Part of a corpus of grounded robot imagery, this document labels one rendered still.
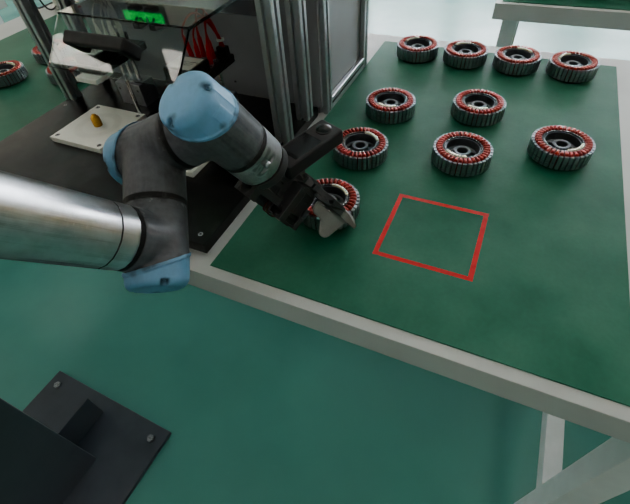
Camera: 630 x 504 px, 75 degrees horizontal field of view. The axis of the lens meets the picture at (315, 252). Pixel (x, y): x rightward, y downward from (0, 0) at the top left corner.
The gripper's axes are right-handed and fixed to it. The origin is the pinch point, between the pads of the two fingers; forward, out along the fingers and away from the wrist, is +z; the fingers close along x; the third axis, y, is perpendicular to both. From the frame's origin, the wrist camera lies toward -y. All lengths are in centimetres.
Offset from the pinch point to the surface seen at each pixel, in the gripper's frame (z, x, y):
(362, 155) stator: 4.9, -4.1, -11.8
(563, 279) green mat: 8.5, 36.2, -11.4
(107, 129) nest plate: -12, -53, 15
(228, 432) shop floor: 47, -11, 70
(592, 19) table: 68, -8, -101
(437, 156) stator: 10.7, 6.0, -20.2
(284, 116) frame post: -2.9, -19.3, -9.0
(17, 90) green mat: -13, -100, 25
